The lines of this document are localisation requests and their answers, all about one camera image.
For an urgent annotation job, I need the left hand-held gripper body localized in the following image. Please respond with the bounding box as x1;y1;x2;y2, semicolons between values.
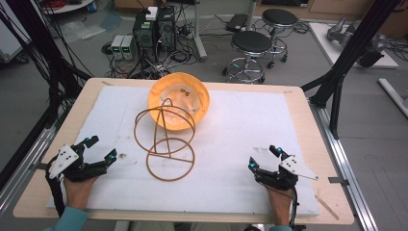
48;144;109;183

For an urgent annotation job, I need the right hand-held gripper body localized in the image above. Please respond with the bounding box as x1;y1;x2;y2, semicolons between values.
255;155;319;191

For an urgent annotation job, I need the brown wire hat stand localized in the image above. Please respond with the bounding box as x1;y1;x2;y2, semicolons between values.
133;97;197;183

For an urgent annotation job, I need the orange bucket hat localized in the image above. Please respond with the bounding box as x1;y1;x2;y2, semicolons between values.
146;71;212;132

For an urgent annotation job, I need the person's right hand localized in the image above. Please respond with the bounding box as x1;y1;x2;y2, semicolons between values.
266;187;294;226

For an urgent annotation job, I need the person's left hand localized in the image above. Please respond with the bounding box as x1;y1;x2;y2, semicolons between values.
63;176;98;212

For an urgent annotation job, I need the white foam mat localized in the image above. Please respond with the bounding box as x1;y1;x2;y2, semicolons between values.
45;84;320;217

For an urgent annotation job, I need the light wooden table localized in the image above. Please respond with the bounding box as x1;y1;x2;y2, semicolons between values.
13;77;356;226

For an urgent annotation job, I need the strip of tape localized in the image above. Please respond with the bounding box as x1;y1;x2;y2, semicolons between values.
314;193;341;221

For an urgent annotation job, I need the grey power supply unit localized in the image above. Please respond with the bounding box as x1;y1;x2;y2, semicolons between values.
110;34;125;61
120;34;137;61

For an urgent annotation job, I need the black round stool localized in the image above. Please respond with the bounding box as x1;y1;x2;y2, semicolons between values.
261;8;299;70
221;30;274;85

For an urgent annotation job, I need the clear plastic sheet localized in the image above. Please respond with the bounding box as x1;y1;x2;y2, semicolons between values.
59;19;108;44

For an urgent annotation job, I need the white floor board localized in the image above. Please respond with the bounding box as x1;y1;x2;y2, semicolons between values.
308;21;400;70

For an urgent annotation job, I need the black computer tower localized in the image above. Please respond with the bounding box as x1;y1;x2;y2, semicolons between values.
132;11;159;64
156;5;177;55

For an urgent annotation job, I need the white pipe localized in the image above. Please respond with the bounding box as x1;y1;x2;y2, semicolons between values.
377;77;408;119

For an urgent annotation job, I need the white cabinet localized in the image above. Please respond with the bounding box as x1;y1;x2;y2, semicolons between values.
0;9;32;64

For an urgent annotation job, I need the flat black case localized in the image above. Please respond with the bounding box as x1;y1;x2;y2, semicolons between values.
224;13;250;34

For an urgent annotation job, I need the round white table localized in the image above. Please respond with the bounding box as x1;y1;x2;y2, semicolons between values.
40;0;96;15

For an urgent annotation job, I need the grey metal pole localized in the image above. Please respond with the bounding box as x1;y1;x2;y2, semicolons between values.
245;0;260;32

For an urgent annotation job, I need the grey metal stand leg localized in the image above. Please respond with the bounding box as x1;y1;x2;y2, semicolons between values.
191;0;209;63

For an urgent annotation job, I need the white box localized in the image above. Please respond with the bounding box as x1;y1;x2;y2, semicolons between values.
144;6;160;22

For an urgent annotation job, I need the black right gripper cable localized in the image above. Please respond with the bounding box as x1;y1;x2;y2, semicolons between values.
288;188;307;231

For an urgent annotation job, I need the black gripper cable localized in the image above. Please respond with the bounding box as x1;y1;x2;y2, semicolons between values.
288;188;307;231
44;163;67;218

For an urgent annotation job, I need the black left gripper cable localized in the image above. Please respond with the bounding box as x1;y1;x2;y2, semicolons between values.
44;163;67;218

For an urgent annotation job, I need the aluminium rail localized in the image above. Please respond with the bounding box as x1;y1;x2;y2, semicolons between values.
0;126;60;219
308;97;380;231

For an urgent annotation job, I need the grey metal bracket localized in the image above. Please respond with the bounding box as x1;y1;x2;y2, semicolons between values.
327;175;350;188

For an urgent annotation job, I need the tangle of floor cables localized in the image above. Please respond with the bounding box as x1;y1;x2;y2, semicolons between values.
101;41;199;80

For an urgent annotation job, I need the black frame post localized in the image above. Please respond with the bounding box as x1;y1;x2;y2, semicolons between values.
300;0;403;141
0;0;94;129

